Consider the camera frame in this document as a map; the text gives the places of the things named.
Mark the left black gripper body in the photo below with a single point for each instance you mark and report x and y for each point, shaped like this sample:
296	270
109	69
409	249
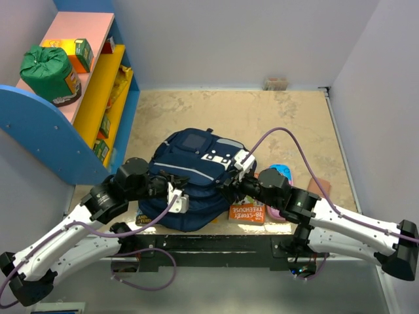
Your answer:
157	186

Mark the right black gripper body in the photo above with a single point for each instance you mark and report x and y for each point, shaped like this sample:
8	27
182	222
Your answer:
245	184

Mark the navy blue school backpack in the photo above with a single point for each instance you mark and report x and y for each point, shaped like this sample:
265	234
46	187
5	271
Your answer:
207	161

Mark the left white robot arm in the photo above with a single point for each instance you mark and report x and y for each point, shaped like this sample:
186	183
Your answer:
32	273

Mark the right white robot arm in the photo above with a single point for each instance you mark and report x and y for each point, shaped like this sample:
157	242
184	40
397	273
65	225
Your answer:
325	228

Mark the yellow snack bag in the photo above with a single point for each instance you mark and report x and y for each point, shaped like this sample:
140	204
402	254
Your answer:
121	80

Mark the orange 78-storey treehouse book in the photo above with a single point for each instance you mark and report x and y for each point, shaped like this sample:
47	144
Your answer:
247	211

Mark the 169-storey treehouse book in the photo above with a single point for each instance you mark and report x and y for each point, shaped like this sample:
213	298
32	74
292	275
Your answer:
142	219

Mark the pink pencil case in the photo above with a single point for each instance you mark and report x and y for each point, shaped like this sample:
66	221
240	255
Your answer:
284	170

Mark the green box on lower shelf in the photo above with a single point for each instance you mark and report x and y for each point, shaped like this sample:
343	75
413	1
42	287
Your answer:
104	128

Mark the brown leather wallet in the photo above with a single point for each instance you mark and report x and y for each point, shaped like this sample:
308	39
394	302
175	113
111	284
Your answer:
319	187

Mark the blue pink yellow shelf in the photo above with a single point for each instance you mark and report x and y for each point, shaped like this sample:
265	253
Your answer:
75	102

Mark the small box on yellow shelf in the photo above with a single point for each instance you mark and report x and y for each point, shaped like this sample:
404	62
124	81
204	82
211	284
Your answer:
108	46

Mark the yellow green carton box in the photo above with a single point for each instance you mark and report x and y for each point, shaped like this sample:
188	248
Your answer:
78	51

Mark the green wrapped round package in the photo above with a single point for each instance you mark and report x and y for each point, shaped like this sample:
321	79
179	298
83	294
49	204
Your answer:
50	74

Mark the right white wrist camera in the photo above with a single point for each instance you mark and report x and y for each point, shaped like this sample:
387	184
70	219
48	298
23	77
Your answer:
243	163

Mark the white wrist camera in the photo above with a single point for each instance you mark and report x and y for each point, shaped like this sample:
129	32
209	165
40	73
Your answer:
178	201
243	163

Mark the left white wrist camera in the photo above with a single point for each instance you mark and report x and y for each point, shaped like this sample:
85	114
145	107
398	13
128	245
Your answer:
178	201

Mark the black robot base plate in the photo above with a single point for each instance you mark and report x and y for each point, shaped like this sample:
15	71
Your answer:
222	251

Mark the small box at back wall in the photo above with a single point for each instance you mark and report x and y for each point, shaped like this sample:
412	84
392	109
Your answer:
275	84

